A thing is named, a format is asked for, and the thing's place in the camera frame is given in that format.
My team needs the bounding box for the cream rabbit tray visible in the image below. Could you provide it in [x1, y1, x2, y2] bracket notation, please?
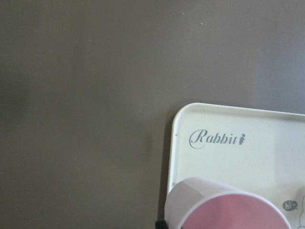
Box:
[167, 103, 305, 229]

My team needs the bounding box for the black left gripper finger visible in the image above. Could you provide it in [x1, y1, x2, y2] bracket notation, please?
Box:
[155, 220, 167, 229]

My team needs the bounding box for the pink plastic cup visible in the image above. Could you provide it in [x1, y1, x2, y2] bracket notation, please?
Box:
[164, 177, 291, 229]

